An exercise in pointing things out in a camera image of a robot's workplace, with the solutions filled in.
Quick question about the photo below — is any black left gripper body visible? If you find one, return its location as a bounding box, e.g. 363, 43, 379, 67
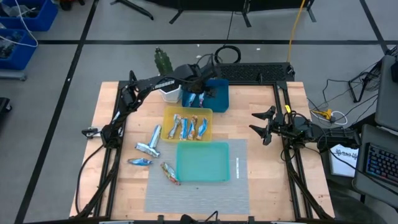
192, 63, 220, 94

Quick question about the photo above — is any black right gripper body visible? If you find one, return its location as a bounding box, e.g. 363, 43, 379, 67
264, 112, 296, 141

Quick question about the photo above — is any chocolate chip granola bar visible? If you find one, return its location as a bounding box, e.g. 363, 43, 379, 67
196, 117, 208, 141
179, 117, 188, 141
187, 114, 199, 141
167, 113, 182, 140

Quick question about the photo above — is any red granola bar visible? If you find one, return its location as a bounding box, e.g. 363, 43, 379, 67
160, 161, 182, 187

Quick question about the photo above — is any silver blue granola bar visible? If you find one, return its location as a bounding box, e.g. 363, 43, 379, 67
148, 124, 163, 149

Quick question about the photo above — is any silver crumpled granola bar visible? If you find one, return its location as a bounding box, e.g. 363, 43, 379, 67
134, 142, 161, 159

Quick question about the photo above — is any blue white granola bar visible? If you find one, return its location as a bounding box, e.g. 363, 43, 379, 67
127, 157, 154, 167

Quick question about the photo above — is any blue plastic bin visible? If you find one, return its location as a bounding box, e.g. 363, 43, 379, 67
181, 78, 230, 113

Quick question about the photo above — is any yellow plastic bin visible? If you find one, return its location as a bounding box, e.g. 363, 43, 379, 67
160, 106, 214, 144

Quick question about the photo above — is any white plant pot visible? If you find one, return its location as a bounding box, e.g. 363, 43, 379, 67
158, 83, 183, 104

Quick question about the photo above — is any black perforated panel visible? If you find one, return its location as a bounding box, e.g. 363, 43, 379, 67
217, 62, 296, 85

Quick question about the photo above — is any green cactus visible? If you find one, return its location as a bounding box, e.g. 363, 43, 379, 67
154, 46, 174, 75

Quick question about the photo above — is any yellow power plug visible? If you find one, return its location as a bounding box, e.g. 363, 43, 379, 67
312, 108, 333, 121

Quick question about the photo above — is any teal translucent plastic bin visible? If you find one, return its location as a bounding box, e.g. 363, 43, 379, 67
175, 141, 231, 183

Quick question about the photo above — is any white paper sheet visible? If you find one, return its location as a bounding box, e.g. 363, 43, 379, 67
328, 143, 360, 178

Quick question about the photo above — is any black backdrop panel with stands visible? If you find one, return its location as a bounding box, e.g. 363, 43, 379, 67
109, 0, 318, 29

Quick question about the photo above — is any grey mesh mat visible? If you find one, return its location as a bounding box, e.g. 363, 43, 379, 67
144, 138, 251, 215

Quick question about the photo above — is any grey desk panel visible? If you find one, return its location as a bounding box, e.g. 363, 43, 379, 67
352, 123, 398, 210
374, 54, 398, 133

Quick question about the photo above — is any dark office chair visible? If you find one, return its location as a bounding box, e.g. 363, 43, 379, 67
325, 179, 389, 224

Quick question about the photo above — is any black backlit keyboard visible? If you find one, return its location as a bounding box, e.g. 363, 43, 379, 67
364, 142, 398, 188

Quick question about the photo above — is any blue storage crate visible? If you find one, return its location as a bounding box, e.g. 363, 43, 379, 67
0, 0, 59, 32
0, 28, 39, 71

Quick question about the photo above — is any grey flat board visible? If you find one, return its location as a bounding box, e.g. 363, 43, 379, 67
0, 69, 27, 82

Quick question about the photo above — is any black coiled cable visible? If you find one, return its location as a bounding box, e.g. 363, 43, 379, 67
214, 45, 242, 65

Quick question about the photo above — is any black hanging cable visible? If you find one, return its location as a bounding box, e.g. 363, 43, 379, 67
226, 11, 234, 47

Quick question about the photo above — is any white floor cable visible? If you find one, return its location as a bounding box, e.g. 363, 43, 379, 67
307, 99, 349, 126

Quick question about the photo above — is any yellow hanging cable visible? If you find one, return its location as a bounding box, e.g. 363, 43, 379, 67
285, 0, 307, 63

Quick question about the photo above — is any black wire floor fan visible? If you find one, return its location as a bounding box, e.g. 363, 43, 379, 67
348, 45, 398, 104

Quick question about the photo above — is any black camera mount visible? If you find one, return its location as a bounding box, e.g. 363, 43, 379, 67
179, 210, 220, 224

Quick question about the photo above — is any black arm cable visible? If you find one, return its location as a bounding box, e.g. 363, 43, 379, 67
74, 141, 108, 217

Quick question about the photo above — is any thin white cable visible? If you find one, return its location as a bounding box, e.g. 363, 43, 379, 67
0, 0, 39, 48

